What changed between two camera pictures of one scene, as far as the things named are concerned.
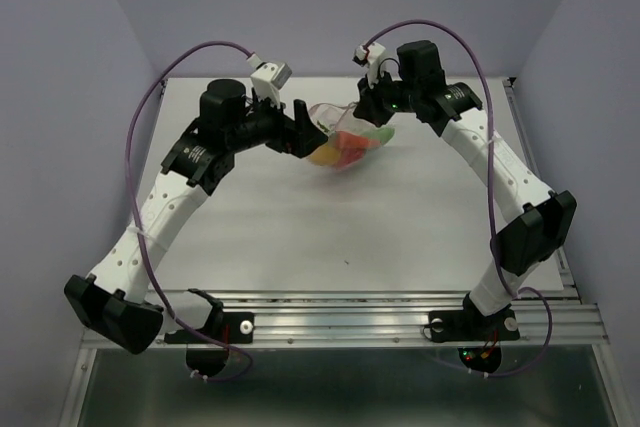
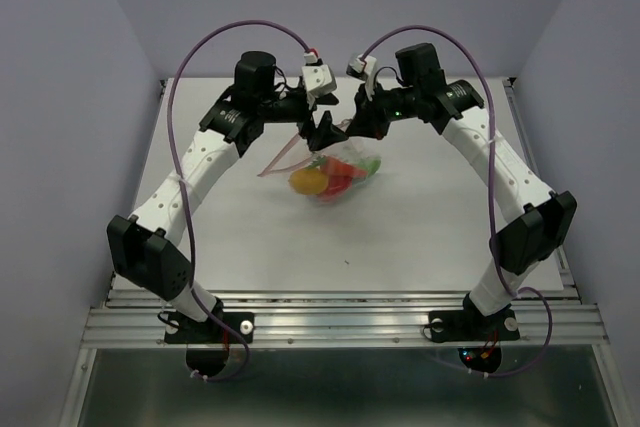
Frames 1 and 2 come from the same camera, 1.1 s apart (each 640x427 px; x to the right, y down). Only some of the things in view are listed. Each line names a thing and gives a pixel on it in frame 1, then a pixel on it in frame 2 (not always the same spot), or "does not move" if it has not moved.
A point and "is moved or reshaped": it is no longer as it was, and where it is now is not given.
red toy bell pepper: [350, 155] -> [337, 184]
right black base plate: [472, 324] does not move
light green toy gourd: [384, 134] is moved or reshaped
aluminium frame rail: [548, 317] does not move
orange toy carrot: [345, 139] -> [336, 167]
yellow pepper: [325, 155] -> [309, 181]
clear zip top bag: [350, 137] is moved or reshaped
